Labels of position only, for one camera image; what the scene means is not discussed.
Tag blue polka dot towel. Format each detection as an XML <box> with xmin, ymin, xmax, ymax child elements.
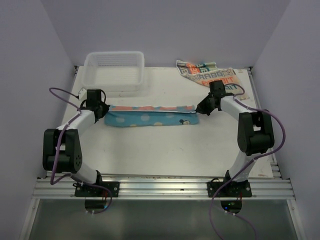
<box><xmin>104</xmin><ymin>105</ymin><xmax>200</xmax><ymax>128</ymax></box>

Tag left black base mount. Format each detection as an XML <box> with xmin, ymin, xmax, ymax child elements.
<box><xmin>72</xmin><ymin>181</ymin><xmax>120</xmax><ymax>198</ymax></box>

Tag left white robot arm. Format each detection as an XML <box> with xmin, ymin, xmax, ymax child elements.
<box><xmin>42</xmin><ymin>87</ymin><xmax>110</xmax><ymax>197</ymax></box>

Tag white plastic basket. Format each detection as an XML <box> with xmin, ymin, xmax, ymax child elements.
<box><xmin>81</xmin><ymin>51</ymin><xmax>145</xmax><ymax>97</ymax></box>

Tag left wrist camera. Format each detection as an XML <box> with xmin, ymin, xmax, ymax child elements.
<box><xmin>78</xmin><ymin>88</ymin><xmax>87</xmax><ymax>101</ymax></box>

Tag rabbit print towel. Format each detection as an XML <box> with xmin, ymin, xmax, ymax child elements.
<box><xmin>175</xmin><ymin>60</ymin><xmax>251</xmax><ymax>101</ymax></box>

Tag aluminium right side rail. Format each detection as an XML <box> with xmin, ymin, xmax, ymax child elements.
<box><xmin>244</xmin><ymin>67</ymin><xmax>286</xmax><ymax>171</ymax></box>

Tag aluminium front rail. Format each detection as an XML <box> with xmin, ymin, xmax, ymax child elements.
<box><xmin>32</xmin><ymin>175</ymin><xmax>295</xmax><ymax>200</ymax></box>

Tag aluminium rail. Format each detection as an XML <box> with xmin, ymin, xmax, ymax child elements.
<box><xmin>244</xmin><ymin>67</ymin><xmax>286</xmax><ymax>171</ymax></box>
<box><xmin>32</xmin><ymin>175</ymin><xmax>295</xmax><ymax>200</ymax></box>

